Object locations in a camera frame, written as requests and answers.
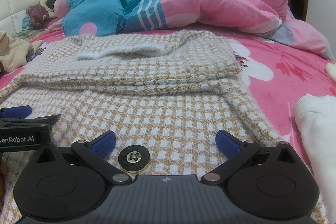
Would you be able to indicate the maroon cloth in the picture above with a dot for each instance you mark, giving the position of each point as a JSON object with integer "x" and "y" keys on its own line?
{"x": 36, "y": 14}

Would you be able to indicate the cream fleece garment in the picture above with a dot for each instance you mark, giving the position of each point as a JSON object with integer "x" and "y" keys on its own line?
{"x": 13, "y": 56}

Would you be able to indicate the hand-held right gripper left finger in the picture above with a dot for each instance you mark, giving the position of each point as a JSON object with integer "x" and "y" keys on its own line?
{"x": 105, "y": 144}

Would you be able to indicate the beige white houndstooth coat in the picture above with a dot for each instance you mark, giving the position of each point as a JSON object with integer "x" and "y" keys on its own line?
{"x": 157, "y": 108}

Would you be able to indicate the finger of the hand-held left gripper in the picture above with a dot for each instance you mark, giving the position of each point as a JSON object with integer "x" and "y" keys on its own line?
{"x": 15, "y": 111}
{"x": 31, "y": 122}

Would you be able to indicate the pale cream cloth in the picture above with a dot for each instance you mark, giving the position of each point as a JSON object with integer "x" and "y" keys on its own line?
{"x": 330, "y": 69}

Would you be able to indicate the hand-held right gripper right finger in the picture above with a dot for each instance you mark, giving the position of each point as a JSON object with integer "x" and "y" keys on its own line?
{"x": 228, "y": 144}

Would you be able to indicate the black coat button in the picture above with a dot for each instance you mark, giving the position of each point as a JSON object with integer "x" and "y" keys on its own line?
{"x": 126, "y": 164}

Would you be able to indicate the white garment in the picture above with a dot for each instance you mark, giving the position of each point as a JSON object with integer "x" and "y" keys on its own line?
{"x": 315, "y": 134}

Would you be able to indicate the light blue cloth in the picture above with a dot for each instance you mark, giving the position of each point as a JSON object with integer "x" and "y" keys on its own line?
{"x": 26, "y": 23}

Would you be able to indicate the pink floral blanket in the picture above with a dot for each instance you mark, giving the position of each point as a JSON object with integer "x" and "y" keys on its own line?
{"x": 275, "y": 82}

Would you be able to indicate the blue and pink quilt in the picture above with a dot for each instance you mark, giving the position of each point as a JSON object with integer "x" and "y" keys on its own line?
{"x": 210, "y": 3}

